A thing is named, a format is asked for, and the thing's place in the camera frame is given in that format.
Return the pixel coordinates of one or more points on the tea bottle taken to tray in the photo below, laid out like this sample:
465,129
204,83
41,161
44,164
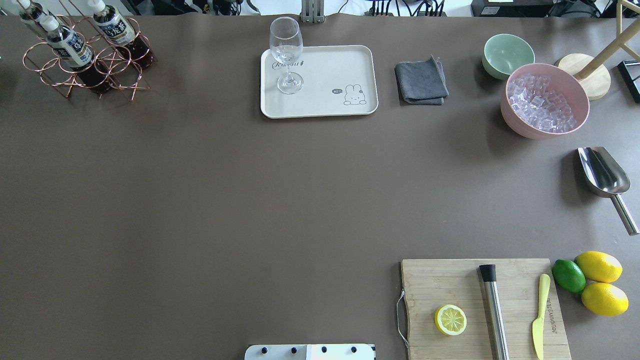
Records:
119,32

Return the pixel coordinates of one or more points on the tea bottle middle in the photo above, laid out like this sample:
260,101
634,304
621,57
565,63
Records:
77,55

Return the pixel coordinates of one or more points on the tea bottle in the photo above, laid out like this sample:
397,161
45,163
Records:
30,14
77,55

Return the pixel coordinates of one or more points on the tea bottle outer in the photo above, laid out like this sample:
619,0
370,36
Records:
30,14

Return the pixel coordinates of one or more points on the cream rabbit tray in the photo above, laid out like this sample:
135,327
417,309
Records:
338,80

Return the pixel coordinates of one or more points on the grey folded cloth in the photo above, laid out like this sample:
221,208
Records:
422,82

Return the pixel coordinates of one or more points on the clear wine glass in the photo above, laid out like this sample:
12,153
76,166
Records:
286,46

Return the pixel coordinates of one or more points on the bamboo cutting board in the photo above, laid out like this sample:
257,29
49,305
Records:
431,283

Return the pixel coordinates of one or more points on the half lemon slice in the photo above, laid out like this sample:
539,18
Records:
450,320

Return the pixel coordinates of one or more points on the steel muddler black tip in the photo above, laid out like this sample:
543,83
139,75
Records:
489,278

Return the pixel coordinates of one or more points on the green bowl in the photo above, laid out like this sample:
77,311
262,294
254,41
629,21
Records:
504,53

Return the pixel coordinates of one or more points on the clear ice cubes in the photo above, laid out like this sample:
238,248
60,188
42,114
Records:
539,106

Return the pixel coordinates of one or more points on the pink bowl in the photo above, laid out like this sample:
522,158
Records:
561,82

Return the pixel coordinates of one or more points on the yellow plastic knife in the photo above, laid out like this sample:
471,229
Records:
537,325

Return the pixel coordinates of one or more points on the green lime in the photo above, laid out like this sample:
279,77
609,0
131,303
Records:
568,275

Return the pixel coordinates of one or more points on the steel ice scoop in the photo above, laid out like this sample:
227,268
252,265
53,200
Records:
607,179

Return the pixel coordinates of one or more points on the yellow lemon upper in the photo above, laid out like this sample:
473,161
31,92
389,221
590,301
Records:
599,266

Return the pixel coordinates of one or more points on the yellow lemon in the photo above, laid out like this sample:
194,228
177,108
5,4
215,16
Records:
605,299
599,266

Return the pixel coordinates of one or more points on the wooden cup tree stand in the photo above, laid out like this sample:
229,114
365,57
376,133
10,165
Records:
590,71

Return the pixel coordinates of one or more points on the yellow lemon lower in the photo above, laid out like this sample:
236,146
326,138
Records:
605,299

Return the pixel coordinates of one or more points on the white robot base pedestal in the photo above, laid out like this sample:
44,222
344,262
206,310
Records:
326,351

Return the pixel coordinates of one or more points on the copper wire bottle rack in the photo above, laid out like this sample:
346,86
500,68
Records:
124,75

